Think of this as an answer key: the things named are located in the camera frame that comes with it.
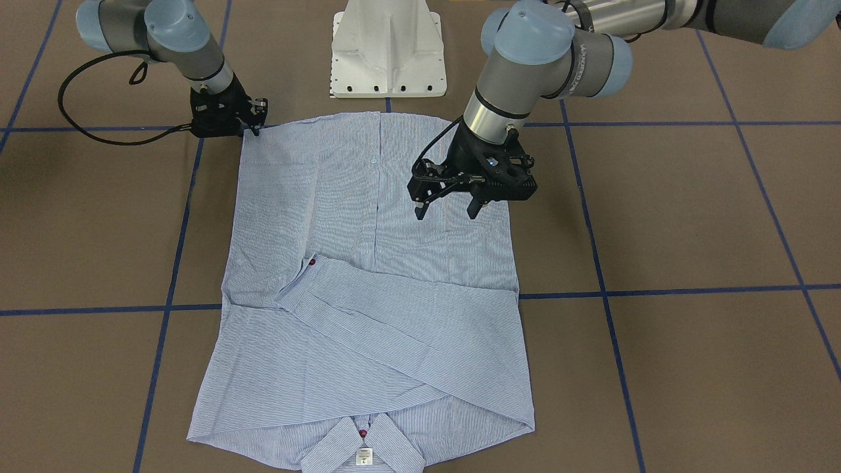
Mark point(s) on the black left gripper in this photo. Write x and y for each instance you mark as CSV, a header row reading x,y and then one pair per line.
x,y
462,156

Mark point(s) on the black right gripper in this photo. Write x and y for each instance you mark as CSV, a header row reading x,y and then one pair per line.
x,y
217,107

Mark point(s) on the light blue striped shirt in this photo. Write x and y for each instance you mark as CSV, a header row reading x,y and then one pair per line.
x,y
353,336

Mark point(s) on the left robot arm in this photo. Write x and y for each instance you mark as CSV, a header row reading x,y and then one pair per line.
x,y
556,50

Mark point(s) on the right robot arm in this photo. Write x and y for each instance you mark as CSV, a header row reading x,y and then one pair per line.
x,y
172,32

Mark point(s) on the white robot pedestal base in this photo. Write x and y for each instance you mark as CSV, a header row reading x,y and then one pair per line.
x,y
387,49

